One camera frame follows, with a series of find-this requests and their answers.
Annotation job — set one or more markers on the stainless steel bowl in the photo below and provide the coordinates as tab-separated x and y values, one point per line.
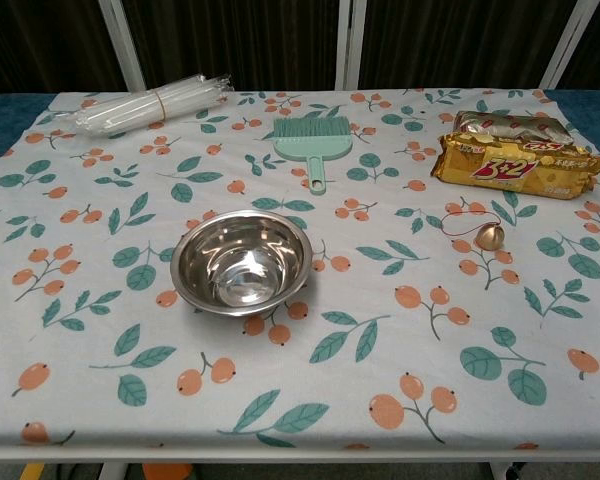
240	265

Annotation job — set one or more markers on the mint green hand brush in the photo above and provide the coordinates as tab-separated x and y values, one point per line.
311	142

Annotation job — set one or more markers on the floral fruit print tablecloth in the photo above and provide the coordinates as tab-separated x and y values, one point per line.
300	360

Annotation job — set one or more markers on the bundle of clear plastic straws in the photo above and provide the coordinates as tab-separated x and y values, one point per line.
145	105

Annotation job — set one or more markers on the dark pleated curtain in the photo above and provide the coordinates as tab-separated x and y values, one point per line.
240	40

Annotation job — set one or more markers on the gold cracker packet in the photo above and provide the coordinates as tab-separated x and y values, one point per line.
520	167

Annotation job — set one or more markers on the silver and brown snack packet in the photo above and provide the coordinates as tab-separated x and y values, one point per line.
510	125

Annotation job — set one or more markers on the orange object under table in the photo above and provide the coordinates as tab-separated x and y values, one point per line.
167	472

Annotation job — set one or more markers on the yellow object under table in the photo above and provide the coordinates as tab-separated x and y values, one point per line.
32	472

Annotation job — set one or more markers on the white upright frame post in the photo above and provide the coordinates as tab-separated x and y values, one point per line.
350	45

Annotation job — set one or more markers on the white table frame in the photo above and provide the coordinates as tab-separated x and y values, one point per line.
300	454

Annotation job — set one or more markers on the white slanted frame post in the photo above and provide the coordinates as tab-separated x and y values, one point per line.
122	45
570	45

